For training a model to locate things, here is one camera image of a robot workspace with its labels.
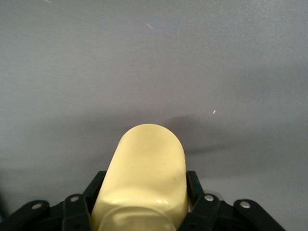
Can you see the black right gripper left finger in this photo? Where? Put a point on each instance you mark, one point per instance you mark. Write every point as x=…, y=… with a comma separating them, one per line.
x=72, y=211

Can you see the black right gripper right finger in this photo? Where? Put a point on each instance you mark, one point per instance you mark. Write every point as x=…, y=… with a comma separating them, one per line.
x=207, y=211

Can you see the yellow plastic cup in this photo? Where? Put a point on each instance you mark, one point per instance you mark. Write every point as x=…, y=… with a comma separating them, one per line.
x=144, y=168

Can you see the dark grey table cloth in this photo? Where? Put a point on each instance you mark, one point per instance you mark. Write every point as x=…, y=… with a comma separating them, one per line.
x=144, y=60

